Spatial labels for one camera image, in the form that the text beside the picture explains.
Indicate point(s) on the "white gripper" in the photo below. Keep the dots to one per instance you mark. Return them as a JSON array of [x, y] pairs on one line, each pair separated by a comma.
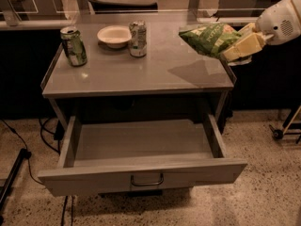
[[278, 22]]

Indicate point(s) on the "green jalapeno chip bag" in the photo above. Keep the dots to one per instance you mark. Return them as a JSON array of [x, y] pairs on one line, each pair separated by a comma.
[[212, 39]]

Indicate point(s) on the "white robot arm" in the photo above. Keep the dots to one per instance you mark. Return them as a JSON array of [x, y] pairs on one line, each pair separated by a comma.
[[276, 25]]

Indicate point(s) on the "open grey top drawer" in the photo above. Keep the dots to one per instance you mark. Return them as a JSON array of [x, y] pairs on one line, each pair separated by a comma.
[[102, 157]]

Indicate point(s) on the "grey cabinet table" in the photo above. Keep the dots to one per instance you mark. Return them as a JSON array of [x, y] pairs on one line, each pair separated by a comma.
[[170, 65]]

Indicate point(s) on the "black wheeled cart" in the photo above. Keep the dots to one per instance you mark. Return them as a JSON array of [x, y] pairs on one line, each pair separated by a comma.
[[289, 126]]

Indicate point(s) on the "white green soda can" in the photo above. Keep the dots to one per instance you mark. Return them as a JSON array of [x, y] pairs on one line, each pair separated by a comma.
[[138, 42]]

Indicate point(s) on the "white bowl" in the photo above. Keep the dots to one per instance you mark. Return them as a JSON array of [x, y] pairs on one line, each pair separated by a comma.
[[115, 36]]

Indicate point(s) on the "green soda can left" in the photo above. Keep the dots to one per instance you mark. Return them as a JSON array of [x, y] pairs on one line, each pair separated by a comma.
[[73, 46]]

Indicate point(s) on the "black floor stand bar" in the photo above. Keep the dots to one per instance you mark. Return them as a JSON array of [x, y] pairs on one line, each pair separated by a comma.
[[5, 188]]

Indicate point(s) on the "metal drawer handle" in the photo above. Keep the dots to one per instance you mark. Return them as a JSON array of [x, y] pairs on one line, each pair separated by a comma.
[[147, 179]]

